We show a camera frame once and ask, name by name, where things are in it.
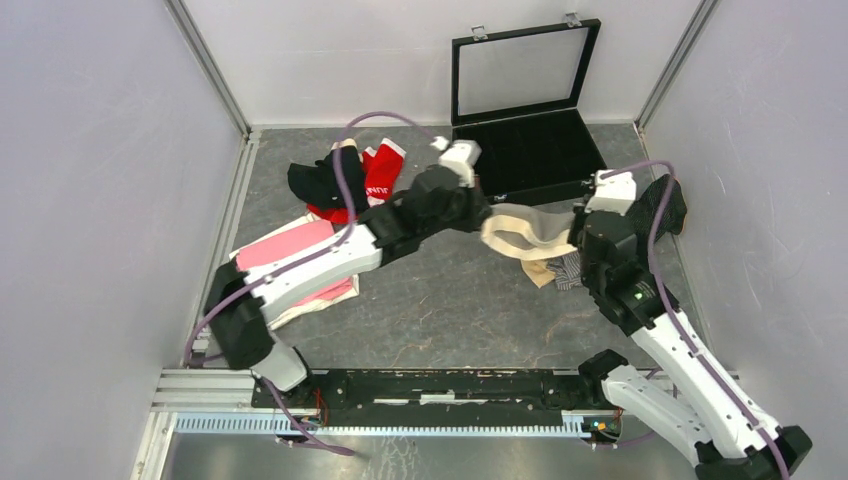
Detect beige grey ribbed underwear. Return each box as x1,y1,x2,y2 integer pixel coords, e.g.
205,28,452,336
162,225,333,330
481,203,577,288

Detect black display case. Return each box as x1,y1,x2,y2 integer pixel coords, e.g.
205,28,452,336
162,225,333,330
451,19,606,205

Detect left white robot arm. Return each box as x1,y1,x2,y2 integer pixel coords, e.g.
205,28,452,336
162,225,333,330
198,166,492,408

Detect pink underwear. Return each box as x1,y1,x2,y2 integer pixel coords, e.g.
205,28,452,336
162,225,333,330
230,213,360,329

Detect grey striped underwear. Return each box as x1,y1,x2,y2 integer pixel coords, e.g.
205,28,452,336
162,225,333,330
546,251,582,291

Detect red boxer briefs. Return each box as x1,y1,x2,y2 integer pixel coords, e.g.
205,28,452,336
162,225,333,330
306,137,407,225

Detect black underwear with beige band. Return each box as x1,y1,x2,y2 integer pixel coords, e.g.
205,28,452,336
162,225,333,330
287,138,369,214

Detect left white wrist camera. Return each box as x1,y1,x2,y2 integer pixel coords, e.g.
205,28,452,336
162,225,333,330
430,136,482,188

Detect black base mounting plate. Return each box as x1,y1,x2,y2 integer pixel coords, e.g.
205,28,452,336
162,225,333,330
282,368,617,428

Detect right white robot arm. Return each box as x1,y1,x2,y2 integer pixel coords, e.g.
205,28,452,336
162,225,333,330
569,210,813,479

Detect dark striped black underwear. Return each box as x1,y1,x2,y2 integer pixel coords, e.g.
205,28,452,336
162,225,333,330
625,173,689,238

